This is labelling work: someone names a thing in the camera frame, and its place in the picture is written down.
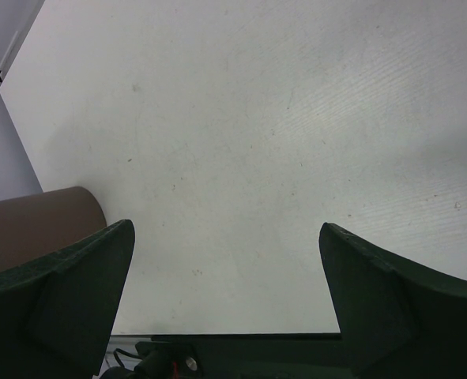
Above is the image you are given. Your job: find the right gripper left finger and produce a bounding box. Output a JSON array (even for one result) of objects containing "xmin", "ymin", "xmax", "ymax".
[{"xmin": 0, "ymin": 220, "xmax": 135, "ymax": 378}]

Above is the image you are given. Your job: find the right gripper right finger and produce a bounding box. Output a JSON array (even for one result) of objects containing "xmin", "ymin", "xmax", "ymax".
[{"xmin": 318, "ymin": 223, "xmax": 467, "ymax": 378}]

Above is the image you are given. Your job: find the brown round bin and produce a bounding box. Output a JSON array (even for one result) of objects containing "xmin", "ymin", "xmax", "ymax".
[{"xmin": 0, "ymin": 186, "xmax": 107, "ymax": 272}]

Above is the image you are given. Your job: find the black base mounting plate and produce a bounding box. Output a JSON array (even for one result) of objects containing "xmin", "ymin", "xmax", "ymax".
[{"xmin": 98, "ymin": 333, "xmax": 353, "ymax": 378}]

